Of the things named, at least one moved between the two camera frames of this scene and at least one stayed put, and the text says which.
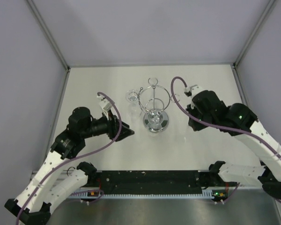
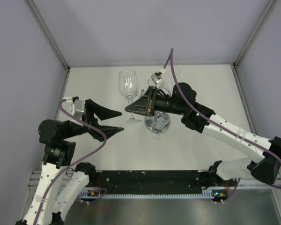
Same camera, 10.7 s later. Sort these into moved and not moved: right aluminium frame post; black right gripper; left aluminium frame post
Moved: black right gripper
Not moved: right aluminium frame post; left aluminium frame post
